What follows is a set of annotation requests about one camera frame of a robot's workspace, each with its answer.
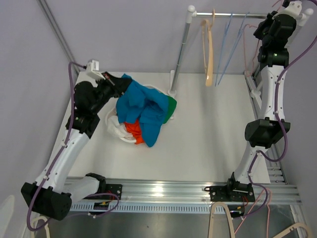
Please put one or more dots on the light blue wire hanger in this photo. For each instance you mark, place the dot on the light blue wire hanger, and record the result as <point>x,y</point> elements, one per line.
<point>227,26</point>

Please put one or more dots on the orange t shirt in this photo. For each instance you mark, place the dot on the orange t shirt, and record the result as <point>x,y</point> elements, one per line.
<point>135,130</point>

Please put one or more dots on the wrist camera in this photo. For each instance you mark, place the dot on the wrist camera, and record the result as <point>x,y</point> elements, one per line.
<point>92,70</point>
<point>293,9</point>

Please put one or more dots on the white t shirt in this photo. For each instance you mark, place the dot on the white t shirt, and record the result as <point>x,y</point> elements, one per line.
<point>117,129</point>

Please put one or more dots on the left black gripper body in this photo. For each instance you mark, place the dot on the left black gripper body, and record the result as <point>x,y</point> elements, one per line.
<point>105,91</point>

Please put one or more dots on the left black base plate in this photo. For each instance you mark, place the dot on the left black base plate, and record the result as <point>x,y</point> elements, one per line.
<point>110,188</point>

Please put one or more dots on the green t shirt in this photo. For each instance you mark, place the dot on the green t shirt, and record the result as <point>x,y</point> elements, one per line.
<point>172,103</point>

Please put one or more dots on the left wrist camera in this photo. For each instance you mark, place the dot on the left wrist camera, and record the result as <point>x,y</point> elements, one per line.
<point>92,70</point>

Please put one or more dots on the aluminium mounting rail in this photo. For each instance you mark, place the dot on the aluminium mounting rail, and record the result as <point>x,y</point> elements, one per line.
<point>201,146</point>

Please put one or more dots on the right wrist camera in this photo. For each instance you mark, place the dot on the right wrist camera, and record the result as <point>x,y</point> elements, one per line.
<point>293,9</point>

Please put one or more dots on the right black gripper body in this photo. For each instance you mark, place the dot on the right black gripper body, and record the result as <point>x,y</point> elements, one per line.
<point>261,32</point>

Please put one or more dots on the beige hanger on floor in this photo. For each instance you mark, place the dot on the beige hanger on floor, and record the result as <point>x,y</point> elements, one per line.
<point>220,225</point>

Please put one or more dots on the beige hanger at corner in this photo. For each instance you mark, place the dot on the beige hanger at corner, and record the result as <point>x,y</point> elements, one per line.
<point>294,227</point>

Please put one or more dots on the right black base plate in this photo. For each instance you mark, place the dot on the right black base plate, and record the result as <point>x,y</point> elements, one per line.
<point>231,193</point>

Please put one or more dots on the beige hanger at left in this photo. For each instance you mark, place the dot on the beige hanger at left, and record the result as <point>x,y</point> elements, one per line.
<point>42,221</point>

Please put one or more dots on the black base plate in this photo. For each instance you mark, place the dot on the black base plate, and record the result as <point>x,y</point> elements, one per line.
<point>231,193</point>
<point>110,188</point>

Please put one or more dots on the white plastic basket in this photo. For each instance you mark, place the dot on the white plastic basket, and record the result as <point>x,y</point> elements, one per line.
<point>140,113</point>

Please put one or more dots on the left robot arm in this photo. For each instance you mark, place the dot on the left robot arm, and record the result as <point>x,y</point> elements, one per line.
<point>48,195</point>

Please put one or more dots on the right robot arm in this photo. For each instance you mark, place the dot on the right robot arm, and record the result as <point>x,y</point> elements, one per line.
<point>271,126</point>

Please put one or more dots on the beige plastic hanger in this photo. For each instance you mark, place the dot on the beige plastic hanger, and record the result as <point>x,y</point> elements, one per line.
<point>207,44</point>

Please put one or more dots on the pink hanger on floor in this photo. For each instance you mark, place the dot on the pink hanger on floor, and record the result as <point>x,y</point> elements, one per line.
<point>269,198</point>

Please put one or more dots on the blue t shirt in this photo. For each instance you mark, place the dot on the blue t shirt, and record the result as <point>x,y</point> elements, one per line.
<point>148,105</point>

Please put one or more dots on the pink wire hanger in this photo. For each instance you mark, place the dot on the pink wire hanger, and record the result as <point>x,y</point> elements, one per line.
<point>250,48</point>

